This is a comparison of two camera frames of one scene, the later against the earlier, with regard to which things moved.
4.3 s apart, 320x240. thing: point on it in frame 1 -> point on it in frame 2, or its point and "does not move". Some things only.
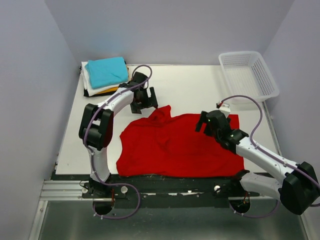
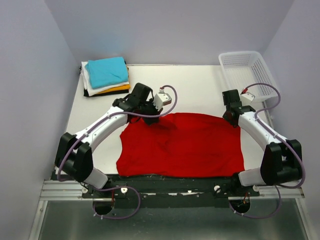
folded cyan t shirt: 107,72 does not move
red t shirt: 163,144 does not move
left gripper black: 136,108 -> 151,120
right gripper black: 203,118 -> 224,116
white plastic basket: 246,73 does not move
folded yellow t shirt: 110,90 does not move
